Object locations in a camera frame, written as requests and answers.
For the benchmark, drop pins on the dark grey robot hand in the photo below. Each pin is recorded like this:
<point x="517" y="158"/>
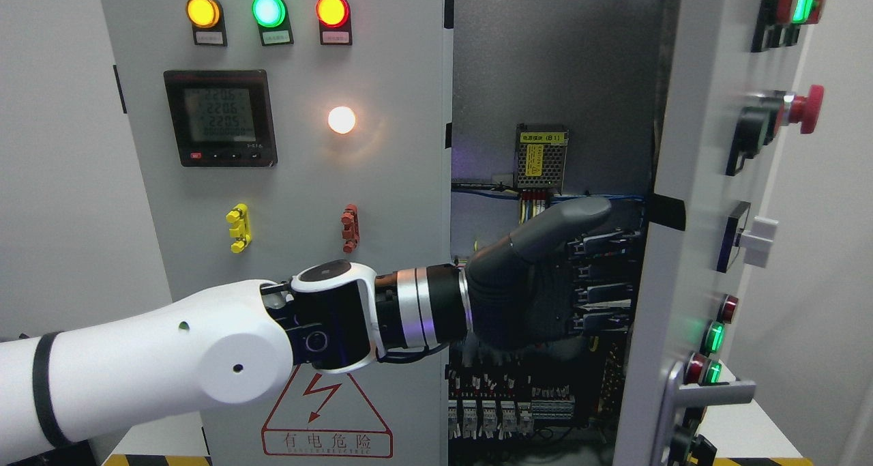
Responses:
<point x="521" y="289"/>

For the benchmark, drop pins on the grey cabinet door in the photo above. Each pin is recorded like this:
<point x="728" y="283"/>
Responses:
<point x="732" y="60"/>
<point x="391" y="63"/>

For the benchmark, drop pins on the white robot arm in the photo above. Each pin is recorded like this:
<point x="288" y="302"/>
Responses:
<point x="223" y="346"/>

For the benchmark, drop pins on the metal mesh power supply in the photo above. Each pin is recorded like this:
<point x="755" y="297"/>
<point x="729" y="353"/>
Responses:
<point x="541" y="149"/>

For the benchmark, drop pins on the red terminal connector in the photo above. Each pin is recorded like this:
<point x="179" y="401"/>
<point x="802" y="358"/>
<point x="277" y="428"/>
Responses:
<point x="350" y="228"/>

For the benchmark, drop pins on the red electric hazard sticker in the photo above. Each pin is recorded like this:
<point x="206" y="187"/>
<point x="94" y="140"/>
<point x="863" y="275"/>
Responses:
<point x="325" y="415"/>

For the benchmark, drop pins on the white glowing indicator lamp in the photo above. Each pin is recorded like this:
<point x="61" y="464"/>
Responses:
<point x="342" y="119"/>

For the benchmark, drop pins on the red emergency stop button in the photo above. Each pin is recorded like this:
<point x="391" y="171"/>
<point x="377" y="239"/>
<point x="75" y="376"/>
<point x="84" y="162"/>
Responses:
<point x="802" y="109"/>

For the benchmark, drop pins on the yellow terminal connector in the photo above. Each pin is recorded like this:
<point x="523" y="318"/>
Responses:
<point x="240" y="228"/>

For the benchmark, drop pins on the red indicator lamp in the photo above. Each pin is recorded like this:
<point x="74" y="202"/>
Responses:
<point x="333" y="13"/>

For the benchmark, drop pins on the black digital power meter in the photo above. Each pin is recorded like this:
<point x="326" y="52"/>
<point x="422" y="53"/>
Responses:
<point x="222" y="118"/>

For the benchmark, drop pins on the green indicator lamp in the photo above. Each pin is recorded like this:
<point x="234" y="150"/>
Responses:
<point x="269" y="13"/>

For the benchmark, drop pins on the yellow indicator lamp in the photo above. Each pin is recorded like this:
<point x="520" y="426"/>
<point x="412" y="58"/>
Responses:
<point x="203" y="14"/>

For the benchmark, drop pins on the silver door handle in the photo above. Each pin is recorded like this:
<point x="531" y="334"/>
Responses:
<point x="676" y="441"/>

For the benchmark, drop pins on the white selector switch right door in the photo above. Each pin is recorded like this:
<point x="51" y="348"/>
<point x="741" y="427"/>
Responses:
<point x="752" y="238"/>

